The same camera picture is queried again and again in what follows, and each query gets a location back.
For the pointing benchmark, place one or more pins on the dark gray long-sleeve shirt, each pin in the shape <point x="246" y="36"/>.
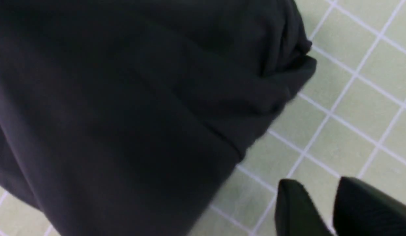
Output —
<point x="125" y="117"/>

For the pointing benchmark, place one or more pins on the light green checkered tablecloth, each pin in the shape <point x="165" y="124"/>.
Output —
<point x="349" y="119"/>

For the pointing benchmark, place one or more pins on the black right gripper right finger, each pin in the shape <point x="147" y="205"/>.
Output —
<point x="362" y="210"/>

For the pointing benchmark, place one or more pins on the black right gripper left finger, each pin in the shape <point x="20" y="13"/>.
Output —
<point x="295" y="212"/>

